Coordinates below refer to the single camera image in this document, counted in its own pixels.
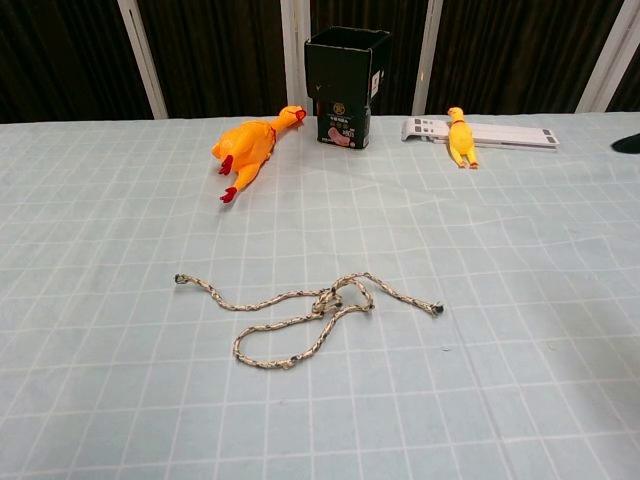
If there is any light blue checked tablecloth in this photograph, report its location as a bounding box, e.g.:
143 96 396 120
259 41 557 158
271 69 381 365
0 112 640 480

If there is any large orange rubber chicken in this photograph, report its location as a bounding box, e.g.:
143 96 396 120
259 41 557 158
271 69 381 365
209 104 307 204

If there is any small yellow rubber chicken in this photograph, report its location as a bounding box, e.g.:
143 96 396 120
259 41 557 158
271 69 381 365
446 106 480 170

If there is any beige speckled braided rope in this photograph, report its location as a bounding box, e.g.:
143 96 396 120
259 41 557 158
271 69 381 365
173 272 447 372

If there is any black open cardboard box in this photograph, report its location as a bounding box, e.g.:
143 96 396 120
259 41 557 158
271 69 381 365
303 25 392 151

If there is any white frame post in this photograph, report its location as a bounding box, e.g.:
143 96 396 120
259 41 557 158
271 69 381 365
117 0 169 120
279 0 312 119
575 0 640 114
412 0 445 117

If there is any white folding stand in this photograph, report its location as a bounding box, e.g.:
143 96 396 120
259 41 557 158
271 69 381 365
400 117 560 152

